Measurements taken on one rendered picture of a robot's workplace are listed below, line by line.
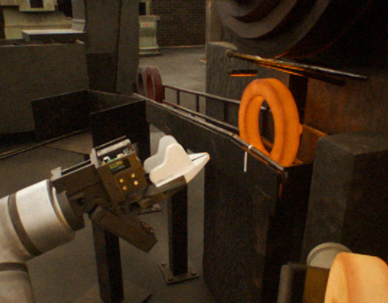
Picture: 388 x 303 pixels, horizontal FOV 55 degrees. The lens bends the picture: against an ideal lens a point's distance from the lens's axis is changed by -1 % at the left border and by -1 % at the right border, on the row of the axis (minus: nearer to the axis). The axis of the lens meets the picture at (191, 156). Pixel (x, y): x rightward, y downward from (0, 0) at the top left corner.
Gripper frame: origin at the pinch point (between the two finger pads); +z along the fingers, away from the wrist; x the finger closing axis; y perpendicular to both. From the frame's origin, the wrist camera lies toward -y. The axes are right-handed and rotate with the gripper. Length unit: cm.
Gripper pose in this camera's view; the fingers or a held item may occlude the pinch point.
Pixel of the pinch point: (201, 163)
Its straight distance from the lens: 54.7
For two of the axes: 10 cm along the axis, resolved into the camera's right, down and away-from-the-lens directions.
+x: -3.2, -3.5, 8.8
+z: 9.1, -3.9, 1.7
